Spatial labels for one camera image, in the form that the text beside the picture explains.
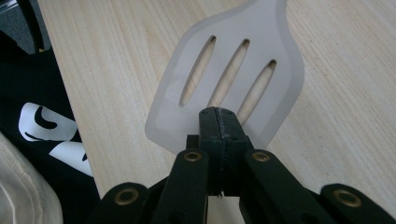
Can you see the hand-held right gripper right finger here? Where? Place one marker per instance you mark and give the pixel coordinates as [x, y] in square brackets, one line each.
[233, 140]

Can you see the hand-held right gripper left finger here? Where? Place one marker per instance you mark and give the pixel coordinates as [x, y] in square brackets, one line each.
[211, 140]

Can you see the grey slotted spatula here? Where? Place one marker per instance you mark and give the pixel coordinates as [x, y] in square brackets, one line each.
[224, 28]

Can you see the beige trousers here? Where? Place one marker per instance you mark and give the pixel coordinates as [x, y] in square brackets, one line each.
[21, 193]

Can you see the black shirt with white print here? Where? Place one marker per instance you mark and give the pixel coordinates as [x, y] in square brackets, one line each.
[18, 81]

